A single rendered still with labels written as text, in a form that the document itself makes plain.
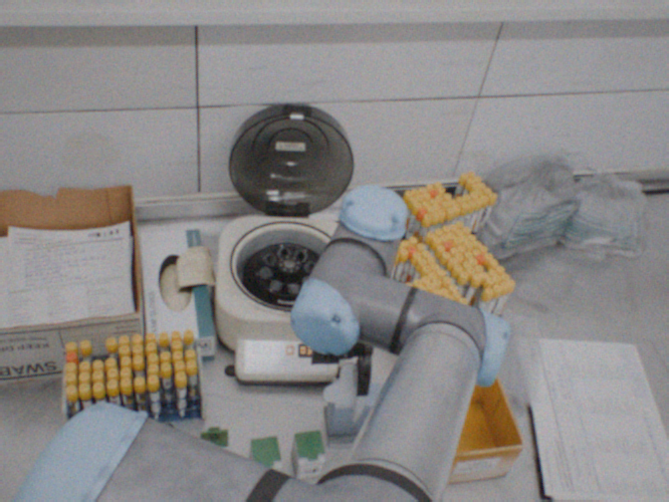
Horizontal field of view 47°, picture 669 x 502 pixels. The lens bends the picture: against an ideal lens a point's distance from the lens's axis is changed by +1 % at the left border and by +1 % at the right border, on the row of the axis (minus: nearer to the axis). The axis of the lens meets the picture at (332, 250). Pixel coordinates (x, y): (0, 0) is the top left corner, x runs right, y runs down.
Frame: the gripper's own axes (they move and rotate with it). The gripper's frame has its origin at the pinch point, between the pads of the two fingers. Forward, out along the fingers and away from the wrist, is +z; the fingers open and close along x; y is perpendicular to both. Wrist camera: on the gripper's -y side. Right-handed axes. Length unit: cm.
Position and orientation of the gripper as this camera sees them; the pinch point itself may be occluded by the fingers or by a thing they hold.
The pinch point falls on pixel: (350, 376)
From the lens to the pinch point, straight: 112.0
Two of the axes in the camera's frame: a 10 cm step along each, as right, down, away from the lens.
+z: -1.2, 6.7, 7.4
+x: 1.3, 7.4, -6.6
